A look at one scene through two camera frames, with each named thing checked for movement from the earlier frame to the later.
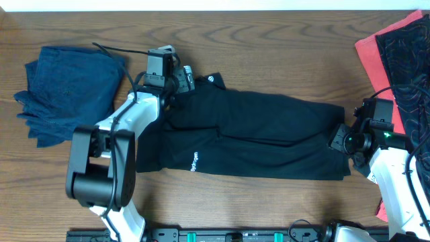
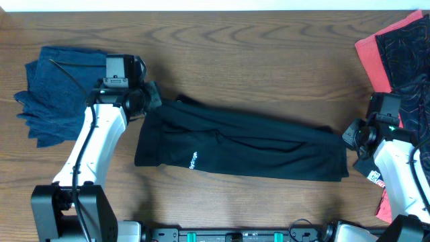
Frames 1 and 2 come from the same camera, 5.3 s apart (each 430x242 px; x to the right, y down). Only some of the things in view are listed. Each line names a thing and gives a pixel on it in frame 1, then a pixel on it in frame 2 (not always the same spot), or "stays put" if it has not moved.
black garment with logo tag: (362, 165) stays put
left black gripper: (186, 81) to (152, 89)
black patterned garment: (404, 53) stays put
